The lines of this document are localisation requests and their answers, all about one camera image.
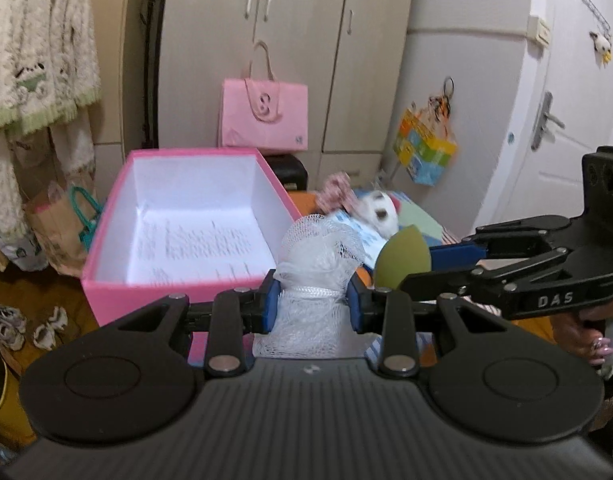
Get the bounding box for green makeup sponge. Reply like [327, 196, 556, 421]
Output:
[373, 226, 431, 289]

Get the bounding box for white mesh bath sponge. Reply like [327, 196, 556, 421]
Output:
[253, 214, 375, 360]

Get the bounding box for white brown plush toy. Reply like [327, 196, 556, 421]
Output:
[355, 191, 399, 240]

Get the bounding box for person's hand painted nails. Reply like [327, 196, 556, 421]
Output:
[549, 304, 613, 366]

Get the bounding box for colourful patchwork bed cover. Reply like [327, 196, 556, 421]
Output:
[286, 186, 559, 366]

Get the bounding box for pink cardboard storage box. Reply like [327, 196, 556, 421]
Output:
[80, 147, 303, 328]

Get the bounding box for pink floral fabric scrunchie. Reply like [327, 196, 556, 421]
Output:
[315, 171, 359, 214]

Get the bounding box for colourful hanging gift bag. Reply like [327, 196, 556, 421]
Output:
[393, 77, 459, 186]

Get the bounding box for black suitcase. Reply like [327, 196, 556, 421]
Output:
[264, 154, 309, 192]

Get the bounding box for teal gift bag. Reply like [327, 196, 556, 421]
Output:
[69, 185, 102, 250]

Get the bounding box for white duck door hook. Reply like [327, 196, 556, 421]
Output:
[590, 32, 613, 65]

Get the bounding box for brown paper bag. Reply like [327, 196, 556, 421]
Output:
[26, 174, 97, 278]

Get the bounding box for pink paper shopping bag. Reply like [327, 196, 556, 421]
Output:
[218, 40, 309, 154]

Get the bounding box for plush slippers on floor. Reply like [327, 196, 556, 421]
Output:
[0, 304, 70, 351]

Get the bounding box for beige wooden wardrobe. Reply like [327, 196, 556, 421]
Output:
[152, 0, 412, 186]

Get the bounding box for cream knitted cardigan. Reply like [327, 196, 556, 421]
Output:
[0, 0, 101, 242]

